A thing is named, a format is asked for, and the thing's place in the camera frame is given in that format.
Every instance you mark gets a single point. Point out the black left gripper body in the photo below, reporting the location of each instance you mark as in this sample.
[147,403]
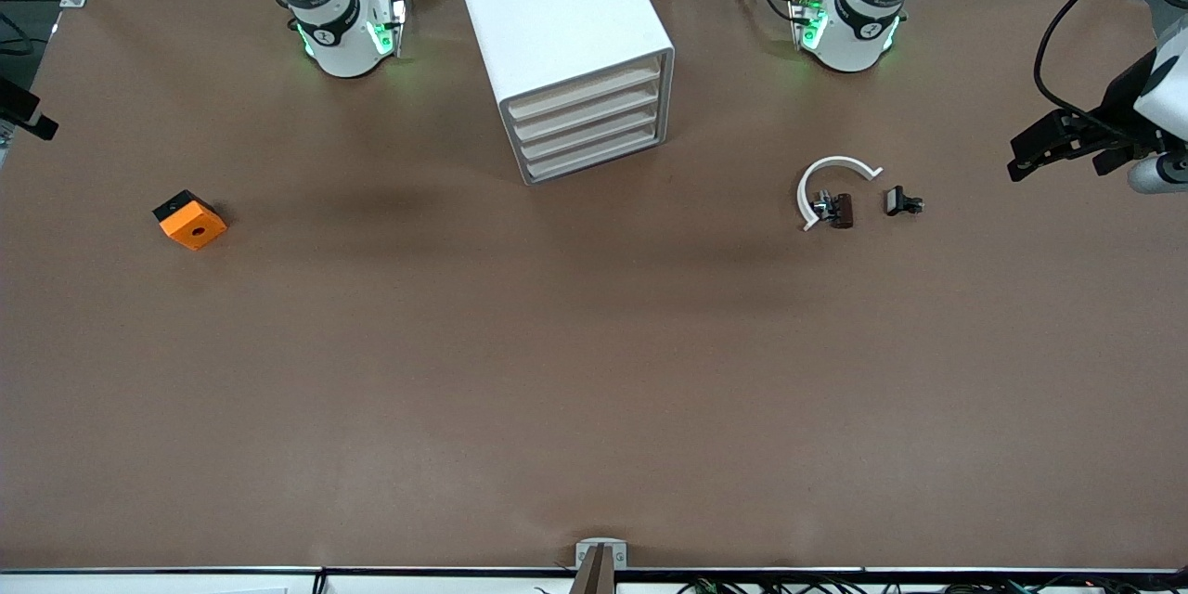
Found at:
[1116,114]

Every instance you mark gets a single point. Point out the white plastic drawer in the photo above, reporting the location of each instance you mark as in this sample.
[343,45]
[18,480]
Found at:
[589,130]
[594,151]
[589,109]
[585,90]

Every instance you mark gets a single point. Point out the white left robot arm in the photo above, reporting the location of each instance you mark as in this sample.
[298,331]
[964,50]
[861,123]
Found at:
[858,42]

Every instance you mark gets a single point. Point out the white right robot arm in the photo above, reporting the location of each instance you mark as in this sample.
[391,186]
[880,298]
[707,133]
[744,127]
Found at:
[339,42]

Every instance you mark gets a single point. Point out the black square push button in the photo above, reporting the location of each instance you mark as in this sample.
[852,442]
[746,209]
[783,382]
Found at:
[897,200]

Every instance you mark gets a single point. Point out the white drawer cabinet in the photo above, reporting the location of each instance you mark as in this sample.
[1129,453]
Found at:
[557,0]

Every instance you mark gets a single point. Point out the orange and black block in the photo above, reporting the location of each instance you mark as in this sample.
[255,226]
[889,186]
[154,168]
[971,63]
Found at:
[193,227]

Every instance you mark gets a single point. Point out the white C-shaped pipe clamp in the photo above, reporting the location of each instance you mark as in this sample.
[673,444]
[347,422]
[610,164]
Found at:
[838,161]

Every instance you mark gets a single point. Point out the brown cylinder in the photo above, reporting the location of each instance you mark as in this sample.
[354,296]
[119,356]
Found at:
[842,211]

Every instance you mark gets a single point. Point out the small metal valve fitting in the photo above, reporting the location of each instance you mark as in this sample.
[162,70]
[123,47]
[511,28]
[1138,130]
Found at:
[821,204]

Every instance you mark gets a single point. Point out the black table edge strip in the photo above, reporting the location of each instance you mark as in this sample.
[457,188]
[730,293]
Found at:
[186,570]

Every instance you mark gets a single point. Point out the brown paper table cover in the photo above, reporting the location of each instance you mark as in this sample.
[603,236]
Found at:
[594,371]

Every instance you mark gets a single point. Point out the grey bracket with brown post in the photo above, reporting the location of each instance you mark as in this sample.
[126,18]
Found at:
[601,566]

